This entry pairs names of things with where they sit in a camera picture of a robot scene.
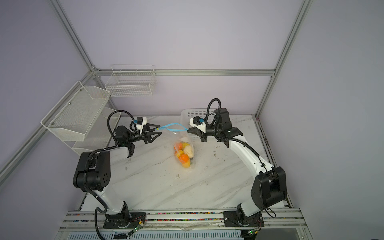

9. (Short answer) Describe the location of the white garlic bulb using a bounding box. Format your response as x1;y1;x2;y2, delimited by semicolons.
183;145;194;159

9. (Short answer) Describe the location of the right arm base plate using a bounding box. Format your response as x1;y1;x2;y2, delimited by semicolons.
223;211;265;228

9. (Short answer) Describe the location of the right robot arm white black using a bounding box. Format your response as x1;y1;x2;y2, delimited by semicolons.
187;108;287;226

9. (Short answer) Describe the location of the black corrugated cable left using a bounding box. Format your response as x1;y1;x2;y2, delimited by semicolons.
83;109;137;240

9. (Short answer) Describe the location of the lower white mesh shelf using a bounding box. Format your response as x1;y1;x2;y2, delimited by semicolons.
72;108;115;155

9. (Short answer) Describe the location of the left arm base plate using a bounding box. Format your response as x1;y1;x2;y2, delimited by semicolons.
103;212;147;229

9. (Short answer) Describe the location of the orange tangerine back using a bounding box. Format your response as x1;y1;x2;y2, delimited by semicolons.
174;142;183;151

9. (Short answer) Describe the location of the white mesh shelf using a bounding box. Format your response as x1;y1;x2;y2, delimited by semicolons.
41;82;111;142
72;108;115;155

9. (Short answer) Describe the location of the white wire wall basket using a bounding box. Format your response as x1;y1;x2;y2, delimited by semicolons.
105;65;157;97

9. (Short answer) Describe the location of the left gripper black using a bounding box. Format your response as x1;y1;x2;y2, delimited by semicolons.
127;123;162;144

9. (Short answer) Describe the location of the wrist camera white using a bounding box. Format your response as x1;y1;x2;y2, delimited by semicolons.
189;116;207;133
133;117;147;134

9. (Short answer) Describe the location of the round yellow fruit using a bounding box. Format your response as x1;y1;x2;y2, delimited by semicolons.
182;161;191;168

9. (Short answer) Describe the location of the orange tangerine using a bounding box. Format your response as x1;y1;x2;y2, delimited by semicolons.
174;142;183;151
178;153;190;164

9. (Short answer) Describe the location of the upper white mesh shelf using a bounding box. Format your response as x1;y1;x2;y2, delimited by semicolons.
41;82;111;142

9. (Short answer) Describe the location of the white plastic perforated basket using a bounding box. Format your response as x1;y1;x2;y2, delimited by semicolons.
181;109;215;141

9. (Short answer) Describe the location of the aluminium front rail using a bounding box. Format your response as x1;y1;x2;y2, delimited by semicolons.
59;208;308;232

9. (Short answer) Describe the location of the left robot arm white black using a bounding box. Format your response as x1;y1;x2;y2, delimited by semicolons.
73;120;162;228

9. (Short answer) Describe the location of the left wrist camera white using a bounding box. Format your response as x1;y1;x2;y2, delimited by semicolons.
133;117;147;134

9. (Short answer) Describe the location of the clear zip top bag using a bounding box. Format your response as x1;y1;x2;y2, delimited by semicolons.
157;123;196;169

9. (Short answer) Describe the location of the small yellow lemon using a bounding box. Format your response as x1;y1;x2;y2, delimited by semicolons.
175;150;184;158

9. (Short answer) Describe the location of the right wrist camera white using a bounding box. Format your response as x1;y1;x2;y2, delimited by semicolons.
189;116;207;133

